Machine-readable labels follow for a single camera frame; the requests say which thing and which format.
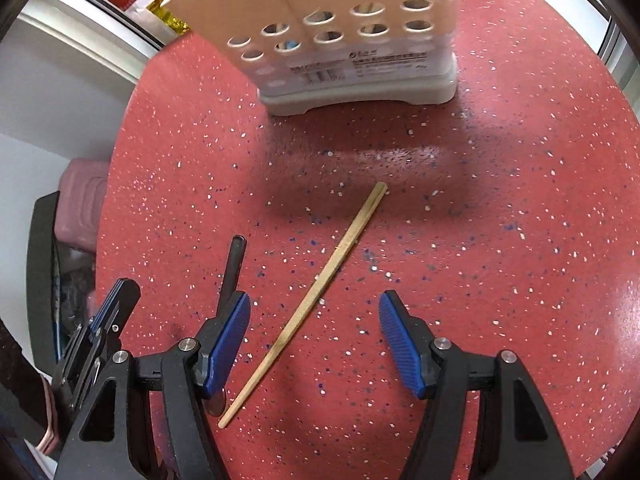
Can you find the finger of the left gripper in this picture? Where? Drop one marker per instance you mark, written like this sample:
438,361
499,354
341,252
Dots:
117,307

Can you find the beige plastic utensil holder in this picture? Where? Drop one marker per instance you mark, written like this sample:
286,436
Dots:
304,54

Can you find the pink plastic stool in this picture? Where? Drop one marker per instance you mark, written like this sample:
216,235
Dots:
82,190

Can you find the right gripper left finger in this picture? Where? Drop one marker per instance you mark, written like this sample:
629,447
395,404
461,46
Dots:
144,418

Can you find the short wooden chopstick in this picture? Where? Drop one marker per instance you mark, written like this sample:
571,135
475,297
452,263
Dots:
311,298

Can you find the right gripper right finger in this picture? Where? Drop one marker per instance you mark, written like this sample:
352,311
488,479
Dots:
516,436

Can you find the smoky plastic spoon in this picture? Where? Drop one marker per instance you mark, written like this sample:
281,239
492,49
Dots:
216,404

